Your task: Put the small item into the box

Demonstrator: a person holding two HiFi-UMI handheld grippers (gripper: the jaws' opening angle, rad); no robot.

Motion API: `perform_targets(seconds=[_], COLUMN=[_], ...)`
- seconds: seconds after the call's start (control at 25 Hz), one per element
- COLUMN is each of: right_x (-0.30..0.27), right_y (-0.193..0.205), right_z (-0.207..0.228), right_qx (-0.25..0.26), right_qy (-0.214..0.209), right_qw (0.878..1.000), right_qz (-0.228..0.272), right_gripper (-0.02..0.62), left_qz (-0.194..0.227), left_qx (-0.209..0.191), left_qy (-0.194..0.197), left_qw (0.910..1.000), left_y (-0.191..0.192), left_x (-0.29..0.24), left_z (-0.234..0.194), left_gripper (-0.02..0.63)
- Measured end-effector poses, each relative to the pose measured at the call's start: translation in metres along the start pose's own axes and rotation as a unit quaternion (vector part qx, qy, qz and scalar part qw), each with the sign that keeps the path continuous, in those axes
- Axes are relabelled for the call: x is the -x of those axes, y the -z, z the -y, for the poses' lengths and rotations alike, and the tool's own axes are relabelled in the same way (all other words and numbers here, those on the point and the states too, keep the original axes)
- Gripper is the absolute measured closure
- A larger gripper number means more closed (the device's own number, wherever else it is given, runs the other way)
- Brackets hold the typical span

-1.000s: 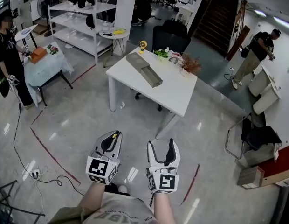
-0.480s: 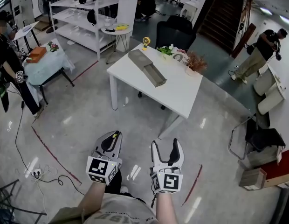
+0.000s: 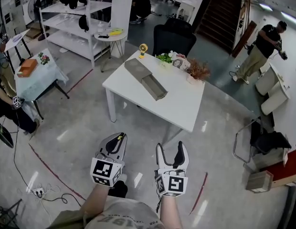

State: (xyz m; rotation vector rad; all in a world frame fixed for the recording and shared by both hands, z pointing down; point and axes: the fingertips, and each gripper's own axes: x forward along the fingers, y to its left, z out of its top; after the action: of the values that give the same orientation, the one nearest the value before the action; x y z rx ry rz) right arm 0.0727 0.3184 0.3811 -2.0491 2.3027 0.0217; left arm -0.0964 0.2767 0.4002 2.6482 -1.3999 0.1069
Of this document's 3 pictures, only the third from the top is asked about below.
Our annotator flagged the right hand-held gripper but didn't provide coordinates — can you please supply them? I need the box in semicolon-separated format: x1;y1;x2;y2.
154;141;190;198

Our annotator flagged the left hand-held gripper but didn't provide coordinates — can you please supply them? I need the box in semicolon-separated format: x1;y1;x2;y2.
90;132;128;188

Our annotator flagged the grey drawer box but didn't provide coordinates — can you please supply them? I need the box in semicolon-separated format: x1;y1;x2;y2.
124;58;169;102

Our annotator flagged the small yellow fan item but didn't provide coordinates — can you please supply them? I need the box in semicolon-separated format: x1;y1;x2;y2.
138;43;148;60

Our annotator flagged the person's left forearm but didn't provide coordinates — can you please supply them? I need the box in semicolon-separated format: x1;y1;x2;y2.
79;184;111;216

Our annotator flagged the person's right forearm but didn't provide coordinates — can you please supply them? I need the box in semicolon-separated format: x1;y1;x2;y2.
159;194;184;229

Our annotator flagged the orange tissue box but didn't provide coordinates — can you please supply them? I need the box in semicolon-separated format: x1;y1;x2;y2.
17;58;39;78

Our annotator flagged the person's black shoe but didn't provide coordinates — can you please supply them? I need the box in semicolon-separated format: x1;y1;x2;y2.
107;180;128;199

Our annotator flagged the white square table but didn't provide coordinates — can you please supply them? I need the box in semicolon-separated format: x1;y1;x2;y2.
102;50;206;134

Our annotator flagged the person's beige printed shirt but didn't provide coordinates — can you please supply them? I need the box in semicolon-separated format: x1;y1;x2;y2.
47;196;166;229

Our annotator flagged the white power strip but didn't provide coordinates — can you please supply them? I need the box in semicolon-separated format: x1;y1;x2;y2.
32;187;46;198

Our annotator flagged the wooden crate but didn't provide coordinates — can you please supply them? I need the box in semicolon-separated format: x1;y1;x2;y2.
251;148;286;169
245;170;275;193

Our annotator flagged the dried orange plant pot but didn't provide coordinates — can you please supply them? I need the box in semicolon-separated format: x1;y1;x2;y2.
186;58;211;85

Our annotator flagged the portrait printed cushion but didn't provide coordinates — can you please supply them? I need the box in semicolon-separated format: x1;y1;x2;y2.
172;53;190;71

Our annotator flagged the black bag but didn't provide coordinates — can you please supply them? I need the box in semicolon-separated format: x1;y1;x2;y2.
250;122;292;155

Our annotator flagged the table with pale blue cloth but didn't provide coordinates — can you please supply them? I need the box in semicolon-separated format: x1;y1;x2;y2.
13;48;70;121

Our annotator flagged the white flower pot plant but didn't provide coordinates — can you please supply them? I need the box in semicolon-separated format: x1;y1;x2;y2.
155;51;175;68

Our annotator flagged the round white side table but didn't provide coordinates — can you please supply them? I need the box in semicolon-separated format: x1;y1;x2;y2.
94;27;128;73

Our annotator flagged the white cylindrical bin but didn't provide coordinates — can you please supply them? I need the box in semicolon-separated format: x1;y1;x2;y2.
260;81;291;116
254;66;280;96

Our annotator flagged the black office chair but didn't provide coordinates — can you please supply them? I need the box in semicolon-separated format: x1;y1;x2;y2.
152;18;197;57

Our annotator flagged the white shelf unit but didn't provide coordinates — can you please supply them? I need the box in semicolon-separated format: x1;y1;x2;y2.
39;0;113;68

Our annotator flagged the brown wooden plank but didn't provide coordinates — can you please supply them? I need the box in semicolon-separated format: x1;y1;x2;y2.
231;20;257;58

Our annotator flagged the tilted drawing table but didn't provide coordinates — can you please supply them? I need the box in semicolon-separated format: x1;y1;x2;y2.
4;28;33;74

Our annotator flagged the dark wooden staircase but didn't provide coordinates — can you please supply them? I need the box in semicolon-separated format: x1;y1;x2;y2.
196;0;243;49

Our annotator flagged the black standing fan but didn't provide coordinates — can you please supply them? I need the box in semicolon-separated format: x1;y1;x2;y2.
27;0;50;42

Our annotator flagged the metal frame chair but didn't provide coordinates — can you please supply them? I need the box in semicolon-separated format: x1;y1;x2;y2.
232;118;263;164

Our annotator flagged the black floor cable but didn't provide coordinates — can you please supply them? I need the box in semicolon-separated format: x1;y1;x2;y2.
0;117;82;208

